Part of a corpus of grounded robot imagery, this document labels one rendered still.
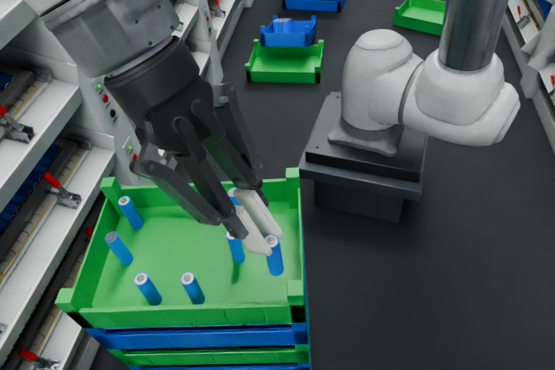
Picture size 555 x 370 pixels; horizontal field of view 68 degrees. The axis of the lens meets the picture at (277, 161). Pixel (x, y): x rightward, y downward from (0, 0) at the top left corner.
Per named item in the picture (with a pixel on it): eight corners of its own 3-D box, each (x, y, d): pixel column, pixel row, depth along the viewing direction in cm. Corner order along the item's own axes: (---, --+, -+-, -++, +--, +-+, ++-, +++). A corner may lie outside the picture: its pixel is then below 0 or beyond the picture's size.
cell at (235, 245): (245, 252, 61) (239, 227, 56) (244, 263, 59) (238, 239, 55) (233, 252, 61) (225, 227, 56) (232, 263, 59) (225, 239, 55)
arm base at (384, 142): (412, 109, 118) (415, 92, 114) (394, 158, 103) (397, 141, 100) (350, 97, 124) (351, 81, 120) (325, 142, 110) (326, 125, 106)
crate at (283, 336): (302, 226, 73) (301, 199, 67) (308, 345, 59) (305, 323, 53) (137, 234, 75) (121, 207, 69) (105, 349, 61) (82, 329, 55)
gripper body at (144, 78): (124, 75, 29) (194, 173, 34) (197, 20, 34) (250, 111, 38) (79, 87, 34) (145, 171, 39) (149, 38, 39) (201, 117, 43)
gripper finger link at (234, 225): (225, 196, 40) (207, 219, 38) (249, 232, 43) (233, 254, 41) (215, 196, 41) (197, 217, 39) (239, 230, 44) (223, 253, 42)
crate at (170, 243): (301, 199, 67) (298, 166, 61) (305, 323, 53) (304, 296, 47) (121, 207, 69) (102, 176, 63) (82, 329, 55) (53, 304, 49)
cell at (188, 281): (206, 293, 57) (195, 270, 52) (204, 305, 55) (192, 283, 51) (192, 293, 57) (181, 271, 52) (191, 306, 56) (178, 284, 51)
